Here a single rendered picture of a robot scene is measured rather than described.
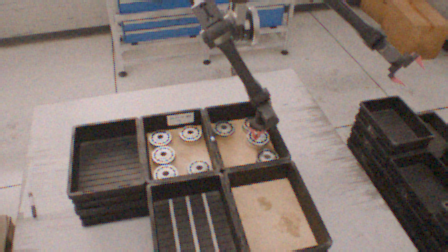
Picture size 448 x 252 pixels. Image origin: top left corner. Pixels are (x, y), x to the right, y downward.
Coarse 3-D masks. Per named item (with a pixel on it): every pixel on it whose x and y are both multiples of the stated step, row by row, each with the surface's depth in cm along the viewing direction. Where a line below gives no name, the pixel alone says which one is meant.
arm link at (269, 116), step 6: (264, 90) 147; (264, 102) 150; (258, 108) 150; (264, 108) 148; (270, 108) 150; (264, 114) 147; (270, 114) 146; (276, 114) 148; (264, 120) 149; (270, 120) 147; (276, 120) 148; (270, 126) 150
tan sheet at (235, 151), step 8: (240, 120) 183; (240, 128) 179; (240, 136) 175; (224, 144) 171; (232, 144) 171; (240, 144) 171; (224, 152) 167; (232, 152) 167; (240, 152) 167; (248, 152) 167; (256, 152) 167; (224, 160) 164; (232, 160) 164; (240, 160) 164; (248, 160) 164
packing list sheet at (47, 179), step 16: (48, 160) 178; (64, 160) 179; (32, 176) 171; (48, 176) 171; (64, 176) 171; (32, 192) 164; (48, 192) 164; (64, 192) 165; (48, 208) 158; (64, 208) 159
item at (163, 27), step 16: (128, 0) 303; (144, 0) 307; (160, 0) 312; (176, 0) 315; (160, 16) 321; (176, 16) 324; (192, 16) 328; (128, 32) 322; (144, 32) 327; (160, 32) 332; (176, 32) 336; (192, 32) 341
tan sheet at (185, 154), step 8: (200, 128) 178; (176, 136) 174; (176, 144) 170; (184, 144) 170; (200, 144) 170; (152, 152) 166; (176, 152) 166; (184, 152) 167; (192, 152) 167; (200, 152) 167; (176, 160) 163; (184, 160) 163; (192, 160) 163; (208, 160) 163; (152, 168) 159; (176, 168) 160; (184, 168) 160
